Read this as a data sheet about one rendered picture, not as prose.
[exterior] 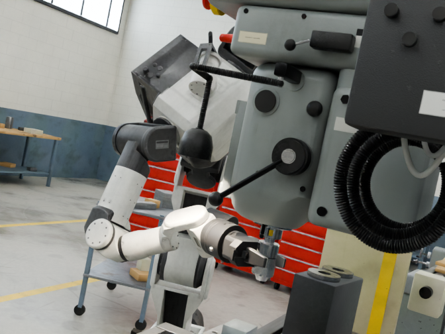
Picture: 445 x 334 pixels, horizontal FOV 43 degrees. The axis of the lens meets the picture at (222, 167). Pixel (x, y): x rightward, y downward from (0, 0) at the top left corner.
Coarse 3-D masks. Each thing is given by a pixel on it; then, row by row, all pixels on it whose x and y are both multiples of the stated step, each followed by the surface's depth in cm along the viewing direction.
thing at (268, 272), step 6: (258, 246) 119; (264, 252) 118; (270, 252) 118; (276, 252) 119; (270, 258) 118; (276, 258) 120; (270, 264) 118; (252, 270) 120; (258, 270) 119; (264, 270) 118; (270, 270) 119; (264, 276) 118; (270, 276) 119
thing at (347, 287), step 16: (304, 272) 157; (320, 272) 157; (336, 272) 160; (352, 272) 164; (304, 288) 152; (320, 288) 149; (336, 288) 148; (352, 288) 159; (288, 304) 154; (304, 304) 152; (320, 304) 149; (336, 304) 151; (352, 304) 162; (288, 320) 154; (304, 320) 151; (320, 320) 149; (336, 320) 153; (352, 320) 165
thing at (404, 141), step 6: (402, 138) 84; (402, 144) 84; (426, 144) 81; (408, 150) 84; (426, 150) 81; (438, 150) 79; (444, 150) 79; (408, 156) 84; (432, 156) 80; (438, 156) 80; (444, 156) 81; (408, 162) 84; (438, 162) 81; (408, 168) 84; (414, 168) 83; (432, 168) 82; (414, 174) 83; (420, 174) 83; (426, 174) 82
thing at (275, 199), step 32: (256, 96) 112; (288, 96) 109; (320, 96) 107; (256, 128) 112; (288, 128) 109; (320, 128) 107; (256, 160) 112; (256, 192) 112; (288, 192) 109; (288, 224) 114
